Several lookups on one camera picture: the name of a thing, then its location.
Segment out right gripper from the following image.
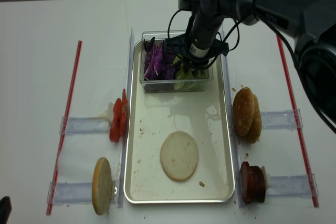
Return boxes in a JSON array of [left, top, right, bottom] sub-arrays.
[[164, 34, 229, 70]]

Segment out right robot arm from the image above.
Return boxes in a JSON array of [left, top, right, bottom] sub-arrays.
[[164, 0, 335, 120]]

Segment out shredded green lettuce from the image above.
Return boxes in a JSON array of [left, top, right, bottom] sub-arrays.
[[172, 57, 209, 91]]

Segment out white pusher block tomato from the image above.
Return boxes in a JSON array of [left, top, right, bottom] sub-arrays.
[[106, 102, 114, 124]]

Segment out red tomato slices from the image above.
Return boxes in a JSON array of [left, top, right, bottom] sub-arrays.
[[109, 89, 128, 143]]

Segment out front meat patty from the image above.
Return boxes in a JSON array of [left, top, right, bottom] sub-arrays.
[[240, 162, 253, 204]]

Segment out white pusher block patties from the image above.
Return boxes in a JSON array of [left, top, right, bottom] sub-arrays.
[[261, 166, 271, 190]]

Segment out purple cabbage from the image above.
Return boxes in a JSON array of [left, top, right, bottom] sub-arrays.
[[143, 37, 176, 81]]

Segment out clear salad container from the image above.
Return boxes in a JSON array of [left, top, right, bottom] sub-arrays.
[[138, 31, 213, 93]]

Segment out sesame bun front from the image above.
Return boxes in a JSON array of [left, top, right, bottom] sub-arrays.
[[233, 87, 256, 136]]

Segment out sesame bun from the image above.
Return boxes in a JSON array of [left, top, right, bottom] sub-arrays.
[[245, 95, 262, 143], [233, 87, 256, 136]]

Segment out metal tray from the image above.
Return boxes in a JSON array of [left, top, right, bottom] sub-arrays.
[[124, 42, 235, 204]]

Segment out sesame bun rear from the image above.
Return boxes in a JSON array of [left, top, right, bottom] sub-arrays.
[[245, 95, 262, 143]]

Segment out bottom bun on tray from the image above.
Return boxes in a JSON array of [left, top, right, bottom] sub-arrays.
[[160, 131, 199, 182]]

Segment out left bun half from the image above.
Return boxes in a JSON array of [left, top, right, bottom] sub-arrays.
[[92, 157, 113, 215]]

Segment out left robot gripper tip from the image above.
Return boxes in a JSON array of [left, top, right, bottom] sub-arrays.
[[0, 196, 12, 224]]

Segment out clear rail near buns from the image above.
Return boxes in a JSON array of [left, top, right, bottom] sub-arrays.
[[260, 110, 302, 130]]

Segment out left red straw rail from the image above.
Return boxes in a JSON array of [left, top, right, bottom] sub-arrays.
[[46, 40, 82, 216]]

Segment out red straw rail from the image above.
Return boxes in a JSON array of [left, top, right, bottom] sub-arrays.
[[46, 40, 82, 216], [276, 36, 320, 208]]

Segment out right red straw rail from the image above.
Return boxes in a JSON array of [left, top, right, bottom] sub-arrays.
[[276, 36, 320, 208]]

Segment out clear rail near tomato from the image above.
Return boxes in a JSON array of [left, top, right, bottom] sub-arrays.
[[59, 117, 110, 135]]

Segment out clear rail near patties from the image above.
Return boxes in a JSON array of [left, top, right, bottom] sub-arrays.
[[266, 174, 319, 197]]

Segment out clear rail near left bun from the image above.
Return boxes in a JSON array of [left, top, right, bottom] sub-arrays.
[[47, 182, 92, 205]]

